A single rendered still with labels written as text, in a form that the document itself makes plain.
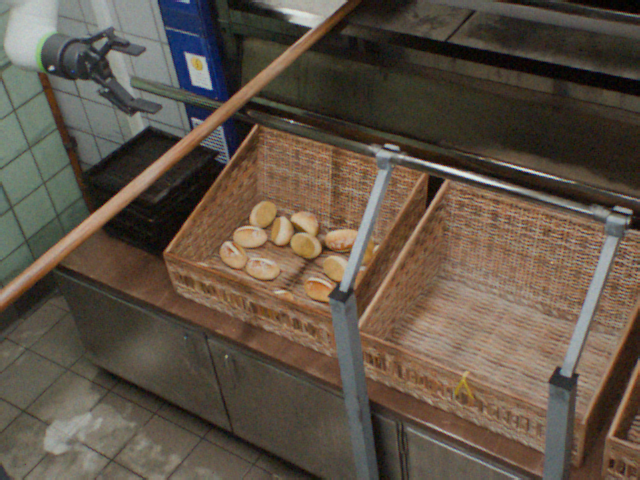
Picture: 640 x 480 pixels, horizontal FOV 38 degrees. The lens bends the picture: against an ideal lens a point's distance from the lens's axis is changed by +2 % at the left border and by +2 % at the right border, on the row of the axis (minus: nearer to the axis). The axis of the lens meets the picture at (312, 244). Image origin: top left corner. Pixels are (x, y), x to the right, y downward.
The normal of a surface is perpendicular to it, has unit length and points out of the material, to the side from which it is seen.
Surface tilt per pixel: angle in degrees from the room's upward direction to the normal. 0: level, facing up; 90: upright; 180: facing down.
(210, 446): 0
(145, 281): 0
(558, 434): 90
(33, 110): 90
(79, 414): 0
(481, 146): 70
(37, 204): 90
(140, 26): 90
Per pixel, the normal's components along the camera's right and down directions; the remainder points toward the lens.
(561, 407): -0.55, 0.60
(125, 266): -0.12, -0.74
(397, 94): -0.56, 0.31
